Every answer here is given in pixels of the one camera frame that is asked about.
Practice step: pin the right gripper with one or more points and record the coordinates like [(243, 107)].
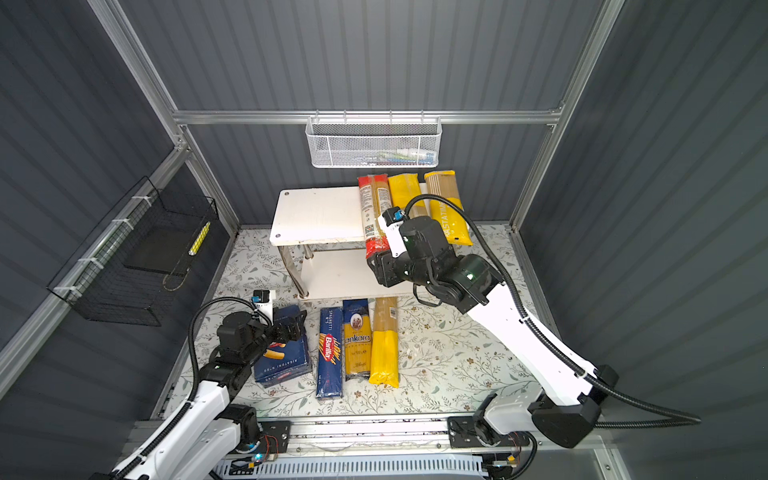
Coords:
[(382, 267)]

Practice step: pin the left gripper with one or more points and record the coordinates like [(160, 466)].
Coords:
[(293, 330)]

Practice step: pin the blue yellow spaghetti bag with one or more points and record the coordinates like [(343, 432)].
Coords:
[(357, 338)]

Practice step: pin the red yellow spaghetti bag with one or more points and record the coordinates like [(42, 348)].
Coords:
[(375, 197)]

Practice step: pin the yellow barcode spaghetti bag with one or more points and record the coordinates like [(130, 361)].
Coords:
[(403, 188)]

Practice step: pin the yellow Pastatime spaghetti bag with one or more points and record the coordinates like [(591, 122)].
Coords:
[(445, 185)]

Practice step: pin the yellow clear spaghetti bag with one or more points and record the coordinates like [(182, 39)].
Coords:
[(385, 346)]

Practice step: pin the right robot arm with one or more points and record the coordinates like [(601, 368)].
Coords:
[(577, 396)]

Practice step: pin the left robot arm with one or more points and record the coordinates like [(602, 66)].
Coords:
[(209, 424)]

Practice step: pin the blue Barilla pasta box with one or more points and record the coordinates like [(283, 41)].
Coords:
[(283, 361)]

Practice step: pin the white two-tier shelf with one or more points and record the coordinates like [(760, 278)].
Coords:
[(319, 235)]

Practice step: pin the blue Barilla spaghetti box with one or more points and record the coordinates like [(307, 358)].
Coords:
[(330, 370)]

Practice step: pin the items in white basket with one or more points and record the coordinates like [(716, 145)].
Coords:
[(399, 157)]

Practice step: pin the yellow brush in basket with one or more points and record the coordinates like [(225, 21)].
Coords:
[(199, 239)]

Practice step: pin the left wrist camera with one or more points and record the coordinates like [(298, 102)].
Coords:
[(261, 300)]

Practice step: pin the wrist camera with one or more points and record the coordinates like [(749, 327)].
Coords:
[(389, 223), (261, 300)]

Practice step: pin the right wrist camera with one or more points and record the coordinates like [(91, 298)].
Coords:
[(389, 223)]

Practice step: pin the white wire mesh basket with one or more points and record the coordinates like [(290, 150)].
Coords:
[(333, 145)]

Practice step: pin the black wire basket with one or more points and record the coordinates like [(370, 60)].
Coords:
[(134, 269)]

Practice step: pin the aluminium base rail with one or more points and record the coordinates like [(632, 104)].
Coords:
[(396, 435)]

